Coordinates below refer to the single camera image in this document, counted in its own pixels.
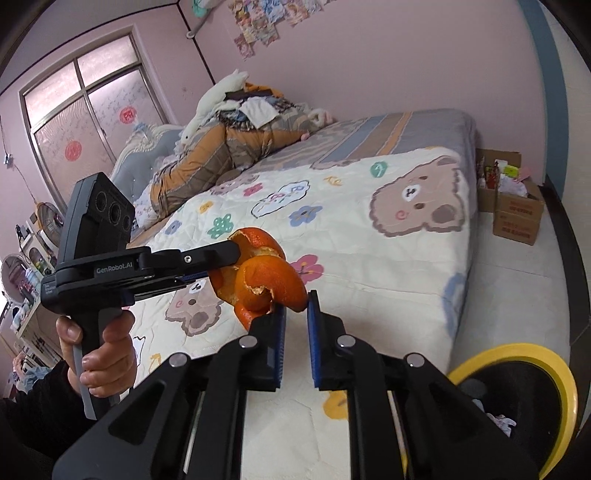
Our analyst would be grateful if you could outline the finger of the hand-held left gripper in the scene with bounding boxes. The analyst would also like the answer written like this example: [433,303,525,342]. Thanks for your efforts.
[139,239,242,278]
[152,270,214,297]

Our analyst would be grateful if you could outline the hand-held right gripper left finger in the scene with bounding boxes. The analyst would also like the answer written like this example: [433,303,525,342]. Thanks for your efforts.
[52,305,288,480]

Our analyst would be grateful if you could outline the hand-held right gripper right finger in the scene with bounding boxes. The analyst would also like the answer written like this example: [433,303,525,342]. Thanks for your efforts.
[307,290,541,480]

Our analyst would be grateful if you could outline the orange peel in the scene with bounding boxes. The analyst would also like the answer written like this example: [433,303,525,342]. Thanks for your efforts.
[209,226,308,332]

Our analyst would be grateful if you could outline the grey white cloth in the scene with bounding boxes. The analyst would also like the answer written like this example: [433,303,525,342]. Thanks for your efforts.
[473,397,515,437]

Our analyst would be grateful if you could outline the yellow rimmed black trash bin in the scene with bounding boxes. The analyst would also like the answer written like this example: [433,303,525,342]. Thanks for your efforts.
[402,342,579,480]

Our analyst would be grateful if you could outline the person's left forearm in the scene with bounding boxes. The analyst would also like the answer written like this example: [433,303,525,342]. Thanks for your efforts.
[0,360,93,480]

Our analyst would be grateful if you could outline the person's left hand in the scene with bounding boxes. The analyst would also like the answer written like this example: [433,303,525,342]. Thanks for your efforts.
[55,311,139,407]

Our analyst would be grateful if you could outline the brown desk fan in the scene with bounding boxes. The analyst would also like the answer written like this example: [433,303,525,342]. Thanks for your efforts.
[34,200,65,245]

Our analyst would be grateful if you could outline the cluttered white shelf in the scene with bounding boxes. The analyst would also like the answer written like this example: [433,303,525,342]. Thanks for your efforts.
[0,226,63,370]

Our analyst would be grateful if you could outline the patterned floral clothes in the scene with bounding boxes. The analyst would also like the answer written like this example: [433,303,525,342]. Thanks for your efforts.
[131,185,162,227]

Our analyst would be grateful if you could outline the orange brown quilt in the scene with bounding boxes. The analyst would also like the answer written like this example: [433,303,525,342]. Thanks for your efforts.
[148,104,319,220]

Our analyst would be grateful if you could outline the bear printed blanket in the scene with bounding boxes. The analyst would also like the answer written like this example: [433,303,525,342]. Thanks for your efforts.
[124,147,472,416]

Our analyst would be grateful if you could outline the grey tufted headboard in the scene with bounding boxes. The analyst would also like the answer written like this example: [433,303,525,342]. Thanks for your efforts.
[111,122,183,195]

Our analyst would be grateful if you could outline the white plush toy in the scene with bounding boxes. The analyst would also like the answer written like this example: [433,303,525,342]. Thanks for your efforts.
[178,69,250,148]

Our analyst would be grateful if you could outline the pile of clothes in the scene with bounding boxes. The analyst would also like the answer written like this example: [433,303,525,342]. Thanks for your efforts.
[217,82,305,130]

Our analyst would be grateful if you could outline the cream plush toy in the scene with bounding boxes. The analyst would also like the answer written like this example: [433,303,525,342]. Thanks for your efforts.
[302,107,338,139]

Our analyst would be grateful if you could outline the frosted glass window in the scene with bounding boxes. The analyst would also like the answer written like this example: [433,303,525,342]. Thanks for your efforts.
[18,34,160,204]

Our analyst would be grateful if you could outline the red printed cardboard box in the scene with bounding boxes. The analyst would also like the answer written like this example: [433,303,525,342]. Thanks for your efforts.
[492,178,546,246]

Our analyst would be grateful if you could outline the red snack packets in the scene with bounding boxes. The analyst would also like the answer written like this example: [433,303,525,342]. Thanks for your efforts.
[480,159,502,190]

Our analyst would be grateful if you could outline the white printed bag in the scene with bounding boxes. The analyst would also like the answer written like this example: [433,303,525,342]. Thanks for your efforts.
[501,175,529,197]

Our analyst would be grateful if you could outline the white wardrobe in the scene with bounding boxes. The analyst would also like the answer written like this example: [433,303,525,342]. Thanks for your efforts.
[517,0,591,352]

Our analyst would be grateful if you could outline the group of wall posters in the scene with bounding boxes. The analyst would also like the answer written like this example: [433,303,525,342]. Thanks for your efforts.
[228,0,338,61]

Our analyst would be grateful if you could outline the covered wall air conditioner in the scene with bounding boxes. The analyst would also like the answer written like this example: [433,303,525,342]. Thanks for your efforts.
[191,0,227,19]

